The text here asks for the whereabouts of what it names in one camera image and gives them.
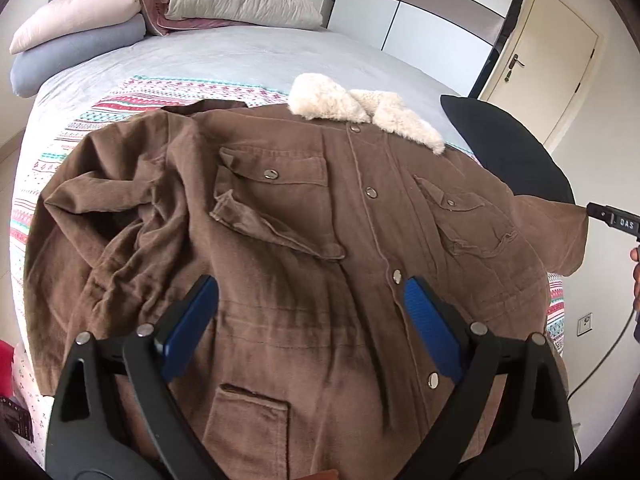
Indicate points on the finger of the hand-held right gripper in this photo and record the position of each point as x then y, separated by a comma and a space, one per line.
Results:
597, 211

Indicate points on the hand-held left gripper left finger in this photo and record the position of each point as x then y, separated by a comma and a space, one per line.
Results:
192, 320

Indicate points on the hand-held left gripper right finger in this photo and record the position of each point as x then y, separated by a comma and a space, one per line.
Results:
430, 320

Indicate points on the brown jacket with fur collar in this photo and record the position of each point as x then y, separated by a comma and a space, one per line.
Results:
310, 240

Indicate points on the person's right hand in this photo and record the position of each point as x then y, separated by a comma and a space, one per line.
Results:
636, 275

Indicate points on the black cushion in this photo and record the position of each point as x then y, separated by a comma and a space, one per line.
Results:
505, 145

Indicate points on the cream door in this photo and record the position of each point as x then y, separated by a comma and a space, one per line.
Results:
550, 60

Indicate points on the red object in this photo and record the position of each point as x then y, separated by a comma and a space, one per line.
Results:
5, 370

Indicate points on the dark booklet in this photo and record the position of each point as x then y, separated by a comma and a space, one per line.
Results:
15, 417

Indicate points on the white and grey wardrobe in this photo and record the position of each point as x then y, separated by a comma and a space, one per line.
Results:
425, 25

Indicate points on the bed with grey sheet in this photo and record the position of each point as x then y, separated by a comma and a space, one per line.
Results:
240, 55

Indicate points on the blue-grey pillow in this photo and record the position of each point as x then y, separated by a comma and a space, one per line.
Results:
75, 52

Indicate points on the pink striped pillow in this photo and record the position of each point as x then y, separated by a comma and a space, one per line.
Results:
150, 15

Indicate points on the cream pillow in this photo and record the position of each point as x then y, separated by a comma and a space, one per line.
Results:
75, 15

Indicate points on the wall socket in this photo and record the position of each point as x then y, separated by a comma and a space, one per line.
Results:
584, 324

